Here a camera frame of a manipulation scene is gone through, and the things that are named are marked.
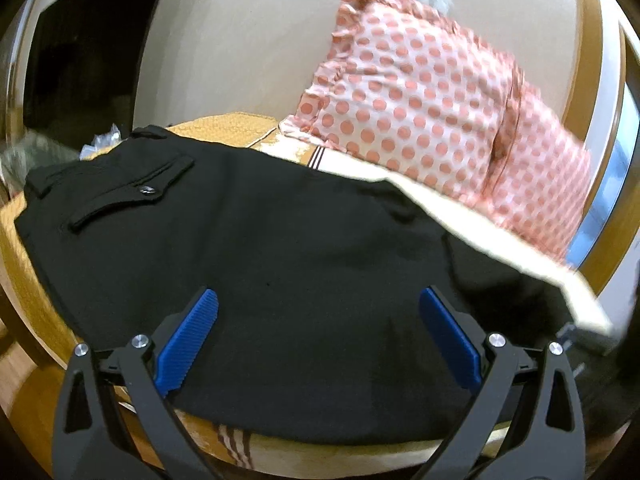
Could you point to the black pants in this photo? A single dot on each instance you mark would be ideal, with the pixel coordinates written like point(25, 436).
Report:
point(280, 280)

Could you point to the clear plastic bag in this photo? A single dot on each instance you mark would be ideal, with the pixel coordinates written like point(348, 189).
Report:
point(102, 142)

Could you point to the pink polka dot pillow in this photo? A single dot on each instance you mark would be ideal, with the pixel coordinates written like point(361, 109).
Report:
point(440, 110)

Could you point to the wooden door frame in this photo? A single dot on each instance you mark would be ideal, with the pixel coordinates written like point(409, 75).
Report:
point(607, 125)

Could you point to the dark doorway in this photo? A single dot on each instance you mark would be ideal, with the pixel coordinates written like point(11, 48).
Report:
point(85, 55)

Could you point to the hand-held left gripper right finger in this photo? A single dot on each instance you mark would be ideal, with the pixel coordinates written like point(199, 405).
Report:
point(452, 341)

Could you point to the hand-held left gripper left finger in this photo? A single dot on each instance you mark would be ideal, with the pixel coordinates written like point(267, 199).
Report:
point(187, 341)

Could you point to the yellow patterned bed sheet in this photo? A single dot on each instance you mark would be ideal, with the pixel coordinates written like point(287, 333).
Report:
point(240, 127)

